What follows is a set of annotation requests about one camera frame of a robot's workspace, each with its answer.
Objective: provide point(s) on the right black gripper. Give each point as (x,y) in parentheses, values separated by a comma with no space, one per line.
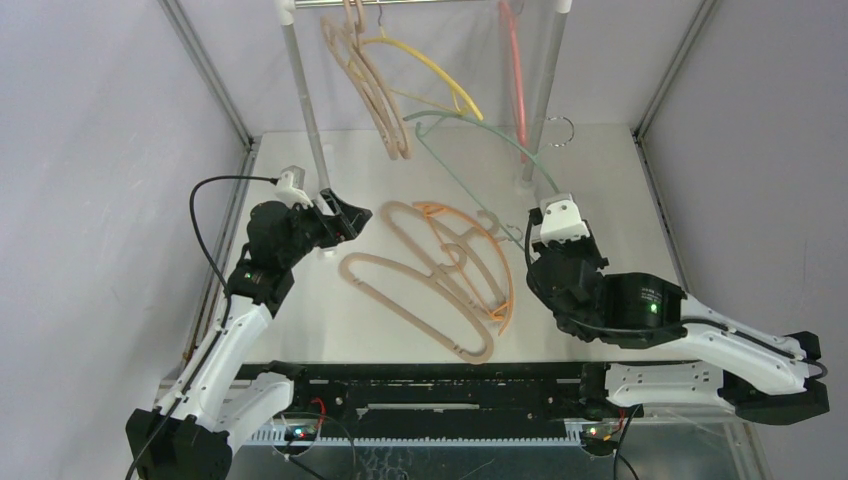
(565,249)

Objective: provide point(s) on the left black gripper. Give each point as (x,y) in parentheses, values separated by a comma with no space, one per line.
(347,220)

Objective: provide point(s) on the orange wire hanger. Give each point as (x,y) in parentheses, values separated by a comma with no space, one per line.
(501,309)

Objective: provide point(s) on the beige plastic hanger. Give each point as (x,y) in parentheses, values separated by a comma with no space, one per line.
(422,302)
(408,225)
(358,79)
(384,99)

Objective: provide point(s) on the green wire hanger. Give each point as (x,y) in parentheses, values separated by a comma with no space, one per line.
(488,150)

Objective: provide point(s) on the yellow wire hanger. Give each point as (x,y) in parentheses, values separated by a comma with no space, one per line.
(463,103)

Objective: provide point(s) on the pink wire hanger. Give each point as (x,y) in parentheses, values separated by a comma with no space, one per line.
(513,59)

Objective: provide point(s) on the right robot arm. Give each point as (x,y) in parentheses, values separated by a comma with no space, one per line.
(761,378)

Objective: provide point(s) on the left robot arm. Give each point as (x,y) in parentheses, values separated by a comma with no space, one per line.
(194,431)

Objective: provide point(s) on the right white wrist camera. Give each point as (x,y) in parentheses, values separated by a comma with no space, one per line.
(561,220)

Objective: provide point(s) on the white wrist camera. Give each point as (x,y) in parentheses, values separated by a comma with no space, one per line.
(289,188)
(561,220)

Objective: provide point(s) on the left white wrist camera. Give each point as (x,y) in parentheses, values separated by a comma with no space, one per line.
(289,188)

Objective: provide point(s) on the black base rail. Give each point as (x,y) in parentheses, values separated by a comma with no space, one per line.
(451,401)

